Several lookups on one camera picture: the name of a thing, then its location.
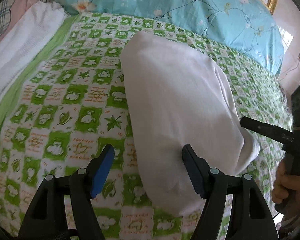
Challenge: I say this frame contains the cream white zip hoodie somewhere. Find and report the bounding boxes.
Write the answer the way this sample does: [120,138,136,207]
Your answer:
[120,31,260,217]

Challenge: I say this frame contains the person's right hand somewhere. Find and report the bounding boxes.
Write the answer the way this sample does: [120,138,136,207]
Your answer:
[271,160,300,218]

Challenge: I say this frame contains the green white patterned bedsheet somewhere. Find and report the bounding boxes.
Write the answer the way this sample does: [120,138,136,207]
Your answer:
[0,13,292,239]

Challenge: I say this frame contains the teal floral quilt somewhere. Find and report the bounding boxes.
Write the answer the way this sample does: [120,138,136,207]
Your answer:
[48,0,285,75]

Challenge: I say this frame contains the white folded towel blanket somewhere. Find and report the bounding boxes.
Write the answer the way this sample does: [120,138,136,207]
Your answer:
[0,1,68,96]

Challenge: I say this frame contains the black charger cable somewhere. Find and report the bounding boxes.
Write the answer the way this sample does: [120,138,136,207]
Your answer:
[277,52,300,82]

